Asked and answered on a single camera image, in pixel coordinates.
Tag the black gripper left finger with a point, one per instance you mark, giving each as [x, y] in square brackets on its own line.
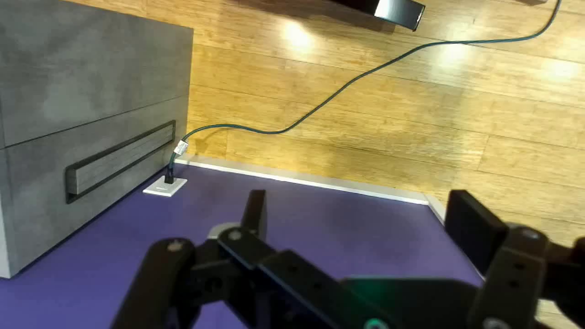
[238, 268]

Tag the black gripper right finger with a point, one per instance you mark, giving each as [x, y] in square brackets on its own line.
[519, 266]

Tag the white baseboard strip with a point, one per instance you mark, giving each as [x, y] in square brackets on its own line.
[318, 182]

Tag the black plug with white tag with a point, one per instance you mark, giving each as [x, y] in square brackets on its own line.
[170, 167]

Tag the grey concrete-look cabinet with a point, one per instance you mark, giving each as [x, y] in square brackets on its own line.
[92, 105]

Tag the black stand foot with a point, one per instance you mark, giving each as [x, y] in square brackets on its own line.
[404, 14]

